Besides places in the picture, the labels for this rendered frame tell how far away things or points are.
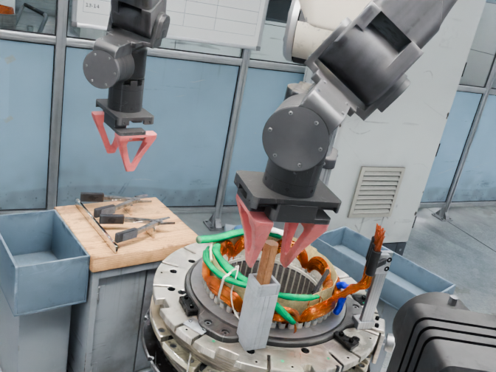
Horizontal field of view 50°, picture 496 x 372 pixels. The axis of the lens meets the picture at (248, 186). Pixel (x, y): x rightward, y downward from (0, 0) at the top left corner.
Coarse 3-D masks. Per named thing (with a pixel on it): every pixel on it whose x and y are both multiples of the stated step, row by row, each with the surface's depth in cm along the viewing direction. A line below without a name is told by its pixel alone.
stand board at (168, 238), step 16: (64, 208) 95; (144, 208) 101; (160, 208) 102; (80, 224) 90; (112, 224) 92; (128, 224) 93; (144, 224) 94; (176, 224) 97; (80, 240) 85; (96, 240) 86; (128, 240) 88; (144, 240) 89; (160, 240) 90; (176, 240) 91; (192, 240) 92; (96, 256) 82; (112, 256) 83; (128, 256) 84; (144, 256) 86; (160, 256) 88
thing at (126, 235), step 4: (132, 228) 86; (136, 228) 86; (116, 232) 84; (120, 232) 84; (124, 232) 84; (128, 232) 85; (132, 232) 85; (136, 232) 86; (116, 236) 84; (120, 236) 84; (124, 236) 84; (128, 236) 85; (132, 236) 86; (136, 236) 86; (116, 240) 84; (120, 240) 84; (124, 240) 85
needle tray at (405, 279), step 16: (320, 240) 102; (336, 240) 109; (352, 240) 109; (368, 240) 106; (336, 256) 100; (352, 256) 107; (400, 256) 102; (352, 272) 97; (400, 272) 102; (416, 272) 100; (432, 272) 98; (368, 288) 95; (384, 288) 93; (400, 288) 91; (416, 288) 100; (432, 288) 98; (448, 288) 93; (384, 304) 95; (400, 304) 91; (384, 352) 104
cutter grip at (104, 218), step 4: (100, 216) 88; (104, 216) 88; (108, 216) 89; (112, 216) 89; (116, 216) 89; (120, 216) 89; (124, 216) 90; (100, 220) 88; (104, 220) 88; (108, 220) 89; (112, 220) 89; (116, 220) 89; (120, 220) 90
